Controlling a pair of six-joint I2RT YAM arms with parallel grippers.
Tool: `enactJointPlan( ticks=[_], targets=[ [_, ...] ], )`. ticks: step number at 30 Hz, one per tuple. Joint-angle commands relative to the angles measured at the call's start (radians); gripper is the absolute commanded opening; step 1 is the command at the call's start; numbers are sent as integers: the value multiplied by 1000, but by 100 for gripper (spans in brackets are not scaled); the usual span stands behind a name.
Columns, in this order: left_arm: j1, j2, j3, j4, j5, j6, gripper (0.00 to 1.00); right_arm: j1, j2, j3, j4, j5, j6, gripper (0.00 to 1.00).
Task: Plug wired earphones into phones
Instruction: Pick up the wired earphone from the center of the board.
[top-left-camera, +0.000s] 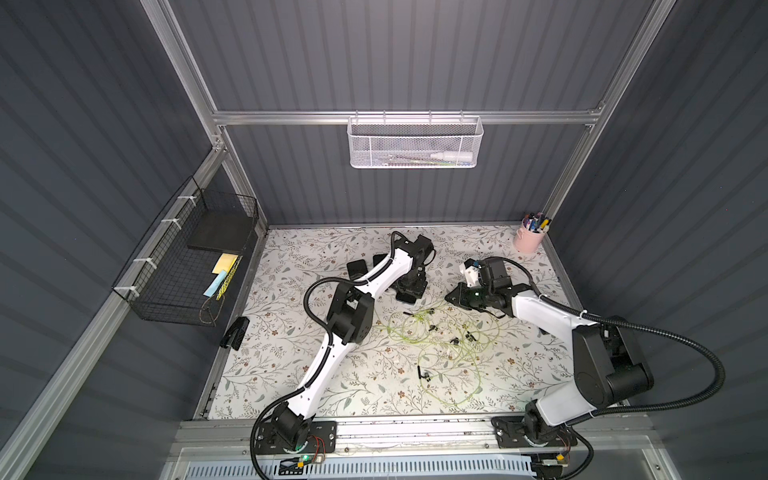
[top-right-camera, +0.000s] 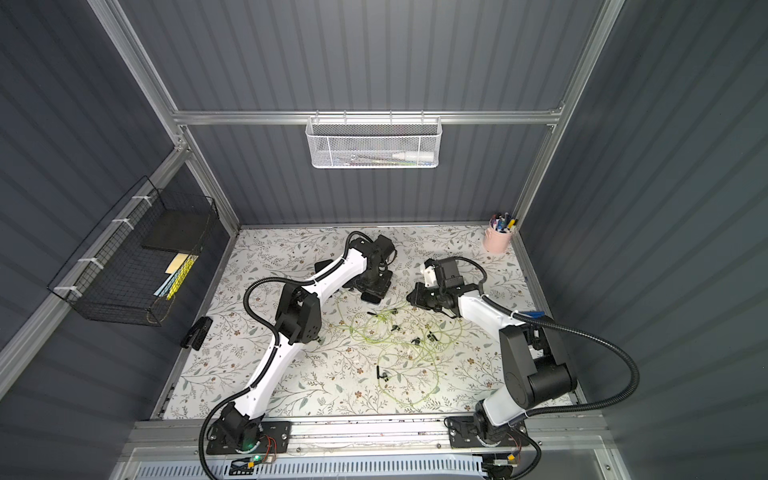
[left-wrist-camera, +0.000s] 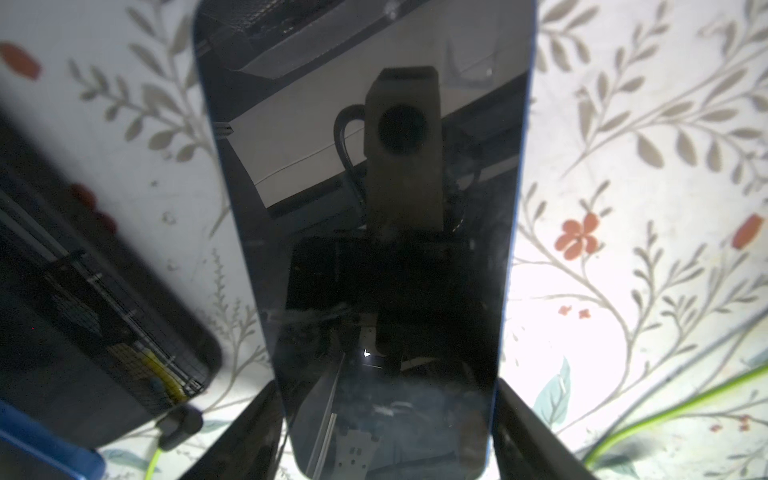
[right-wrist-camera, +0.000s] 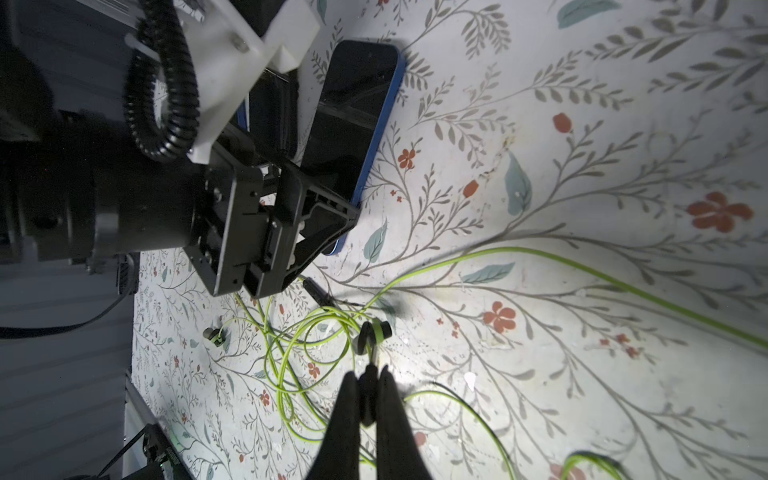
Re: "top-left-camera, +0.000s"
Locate black smartphone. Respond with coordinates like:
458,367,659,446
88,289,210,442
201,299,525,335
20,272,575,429
372,254,388,267
346,259,369,281
396,291,418,305

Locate green wired earphones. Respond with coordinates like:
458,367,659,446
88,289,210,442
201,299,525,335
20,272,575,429
409,302,507,411
374,307,439,345

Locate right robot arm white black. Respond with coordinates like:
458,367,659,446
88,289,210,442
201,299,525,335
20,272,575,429
445,256,726,446

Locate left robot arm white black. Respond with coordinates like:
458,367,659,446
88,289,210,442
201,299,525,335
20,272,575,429
255,231,436,450

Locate pink pen cup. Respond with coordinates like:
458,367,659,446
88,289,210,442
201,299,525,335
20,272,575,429
514,212,551,254

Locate floral table mat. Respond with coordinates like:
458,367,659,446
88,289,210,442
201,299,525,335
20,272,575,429
207,225,579,420

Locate white marker in basket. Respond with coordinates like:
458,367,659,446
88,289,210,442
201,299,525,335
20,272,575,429
430,151,475,165

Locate yellow sticky notes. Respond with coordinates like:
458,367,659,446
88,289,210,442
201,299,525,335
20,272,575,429
212,253,239,275

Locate black notebook in basket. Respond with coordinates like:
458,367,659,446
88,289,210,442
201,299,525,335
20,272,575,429
187,211,253,254

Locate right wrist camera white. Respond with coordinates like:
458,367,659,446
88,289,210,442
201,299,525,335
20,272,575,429
460,259,482,288

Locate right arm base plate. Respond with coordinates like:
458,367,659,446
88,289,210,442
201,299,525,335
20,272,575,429
491,415,579,449

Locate white wire mesh basket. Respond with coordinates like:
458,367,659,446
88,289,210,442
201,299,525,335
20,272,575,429
346,114,484,169

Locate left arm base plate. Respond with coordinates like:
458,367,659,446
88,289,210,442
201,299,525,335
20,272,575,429
251,421,338,455

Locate black clip on frame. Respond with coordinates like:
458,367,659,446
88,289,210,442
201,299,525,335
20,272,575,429
219,316,250,351

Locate black wire wall basket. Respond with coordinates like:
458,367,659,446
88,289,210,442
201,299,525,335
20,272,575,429
113,178,259,327

